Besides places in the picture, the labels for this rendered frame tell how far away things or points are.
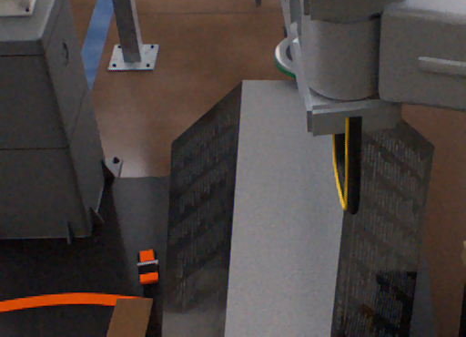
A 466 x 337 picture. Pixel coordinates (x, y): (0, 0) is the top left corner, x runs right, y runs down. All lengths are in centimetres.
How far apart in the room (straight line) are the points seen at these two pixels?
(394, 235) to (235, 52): 212
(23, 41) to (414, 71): 150
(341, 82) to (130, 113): 226
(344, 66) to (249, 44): 257
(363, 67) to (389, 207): 67
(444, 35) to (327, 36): 23
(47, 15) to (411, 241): 138
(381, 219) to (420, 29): 75
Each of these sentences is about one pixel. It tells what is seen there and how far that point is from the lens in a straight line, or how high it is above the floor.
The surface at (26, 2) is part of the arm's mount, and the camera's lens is 315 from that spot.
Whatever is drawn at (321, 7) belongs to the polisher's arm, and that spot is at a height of 148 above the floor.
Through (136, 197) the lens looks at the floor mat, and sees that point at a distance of 366.
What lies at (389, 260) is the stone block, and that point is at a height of 70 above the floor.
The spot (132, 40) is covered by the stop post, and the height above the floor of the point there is 12.
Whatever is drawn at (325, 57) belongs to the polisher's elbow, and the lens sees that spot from 191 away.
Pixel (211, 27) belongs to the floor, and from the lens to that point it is 460.
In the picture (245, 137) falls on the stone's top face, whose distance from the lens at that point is 256.
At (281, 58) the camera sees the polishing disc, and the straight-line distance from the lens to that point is 276.
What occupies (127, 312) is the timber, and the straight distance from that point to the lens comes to 308.
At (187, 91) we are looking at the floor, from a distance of 418.
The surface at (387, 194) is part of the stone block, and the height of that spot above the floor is 72.
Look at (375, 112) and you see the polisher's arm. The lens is 198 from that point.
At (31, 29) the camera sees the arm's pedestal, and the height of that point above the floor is 85.
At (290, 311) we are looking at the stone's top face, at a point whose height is 82.
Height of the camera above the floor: 241
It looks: 42 degrees down
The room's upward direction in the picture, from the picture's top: 2 degrees counter-clockwise
